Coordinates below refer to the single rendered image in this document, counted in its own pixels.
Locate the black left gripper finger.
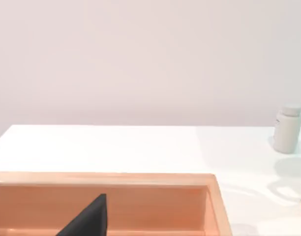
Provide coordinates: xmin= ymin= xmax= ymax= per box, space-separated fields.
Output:
xmin=55 ymin=193 xmax=109 ymax=236

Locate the shallow salmon-coloured box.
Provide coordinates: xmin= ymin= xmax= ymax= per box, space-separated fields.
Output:
xmin=0 ymin=171 xmax=233 ymax=236

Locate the white pill bottle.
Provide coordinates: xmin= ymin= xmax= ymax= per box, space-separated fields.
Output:
xmin=273 ymin=105 xmax=301 ymax=154

